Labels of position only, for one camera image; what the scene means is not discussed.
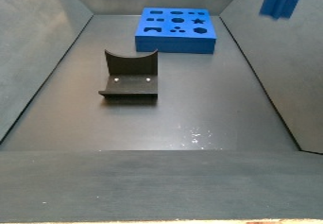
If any blue shape-sorting board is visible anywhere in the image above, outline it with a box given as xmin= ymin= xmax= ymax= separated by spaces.
xmin=135 ymin=8 xmax=218 ymax=54

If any black curved holder bracket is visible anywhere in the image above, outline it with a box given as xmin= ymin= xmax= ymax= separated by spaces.
xmin=99 ymin=51 xmax=158 ymax=97

